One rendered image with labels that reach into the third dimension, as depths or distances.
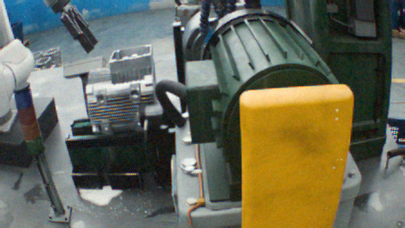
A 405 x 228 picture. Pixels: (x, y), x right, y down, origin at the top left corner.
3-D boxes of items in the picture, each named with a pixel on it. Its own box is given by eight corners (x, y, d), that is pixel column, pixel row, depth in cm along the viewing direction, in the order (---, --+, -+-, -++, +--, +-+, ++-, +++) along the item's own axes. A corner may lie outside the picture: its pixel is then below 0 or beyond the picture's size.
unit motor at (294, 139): (297, 200, 89) (299, 6, 70) (324, 295, 59) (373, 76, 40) (177, 217, 89) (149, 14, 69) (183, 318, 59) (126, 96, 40)
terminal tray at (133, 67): (154, 66, 130) (152, 43, 126) (153, 80, 120) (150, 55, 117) (115, 72, 129) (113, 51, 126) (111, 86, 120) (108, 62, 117)
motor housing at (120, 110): (159, 108, 140) (154, 50, 132) (159, 139, 123) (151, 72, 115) (100, 115, 140) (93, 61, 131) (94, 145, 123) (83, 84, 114)
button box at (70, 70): (106, 71, 151) (106, 57, 151) (102, 69, 144) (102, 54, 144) (68, 79, 151) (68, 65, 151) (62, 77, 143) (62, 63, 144)
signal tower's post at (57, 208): (71, 207, 114) (36, 77, 95) (69, 223, 106) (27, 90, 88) (51, 206, 113) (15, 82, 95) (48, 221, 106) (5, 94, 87)
